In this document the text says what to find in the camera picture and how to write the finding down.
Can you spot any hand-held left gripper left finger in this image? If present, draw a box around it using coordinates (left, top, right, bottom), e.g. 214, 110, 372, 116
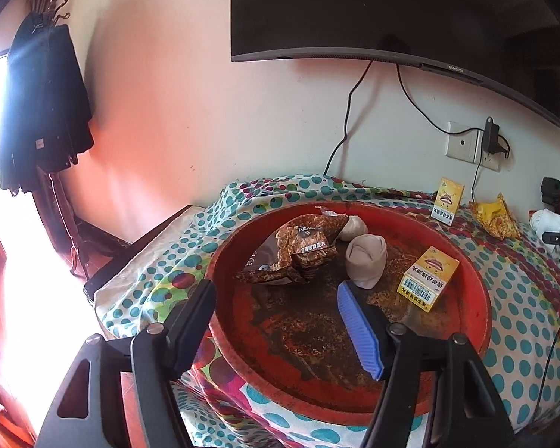
35, 279, 218, 448

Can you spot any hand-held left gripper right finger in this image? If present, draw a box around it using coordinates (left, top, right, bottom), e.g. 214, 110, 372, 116
337, 281, 516, 448

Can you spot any white sock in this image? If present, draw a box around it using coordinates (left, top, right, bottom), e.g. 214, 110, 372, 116
529, 209, 560, 239

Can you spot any red round tray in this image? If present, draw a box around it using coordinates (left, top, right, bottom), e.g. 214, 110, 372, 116
204, 202, 492, 415

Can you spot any yellow snack bag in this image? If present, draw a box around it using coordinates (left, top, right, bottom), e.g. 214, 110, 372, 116
469, 193, 523, 240

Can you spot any yellow medicine box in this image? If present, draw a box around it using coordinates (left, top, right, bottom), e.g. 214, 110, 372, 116
398, 246, 460, 312
432, 177, 465, 227

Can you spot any knotted beige sock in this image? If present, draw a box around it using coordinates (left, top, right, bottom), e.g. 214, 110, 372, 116
338, 216, 369, 242

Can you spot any brown snack bag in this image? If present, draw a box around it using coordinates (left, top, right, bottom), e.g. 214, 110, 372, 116
234, 214, 343, 286

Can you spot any polka dot blanket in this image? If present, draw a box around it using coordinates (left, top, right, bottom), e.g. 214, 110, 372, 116
93, 175, 560, 448

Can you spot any dark wooden table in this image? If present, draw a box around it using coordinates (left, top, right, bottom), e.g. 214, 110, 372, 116
83, 205, 192, 295

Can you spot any black power adapter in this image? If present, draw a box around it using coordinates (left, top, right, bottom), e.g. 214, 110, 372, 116
483, 116, 501, 155

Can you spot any brown curtain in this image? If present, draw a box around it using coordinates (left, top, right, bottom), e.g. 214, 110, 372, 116
28, 0, 94, 285

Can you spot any dark hanging jacket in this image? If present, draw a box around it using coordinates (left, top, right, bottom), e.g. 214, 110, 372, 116
0, 14, 95, 192

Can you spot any black television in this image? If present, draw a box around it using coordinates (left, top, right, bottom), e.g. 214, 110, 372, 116
230, 0, 560, 138

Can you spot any black adapter cable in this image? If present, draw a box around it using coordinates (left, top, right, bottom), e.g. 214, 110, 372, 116
470, 163, 483, 203

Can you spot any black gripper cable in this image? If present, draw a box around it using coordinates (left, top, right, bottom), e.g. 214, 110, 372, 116
536, 299, 560, 411

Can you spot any white wall socket plate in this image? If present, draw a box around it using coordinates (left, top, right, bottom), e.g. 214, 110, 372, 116
445, 121, 483, 163

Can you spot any black television cable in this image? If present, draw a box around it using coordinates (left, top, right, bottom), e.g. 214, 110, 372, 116
396, 64, 449, 134
325, 60, 371, 175

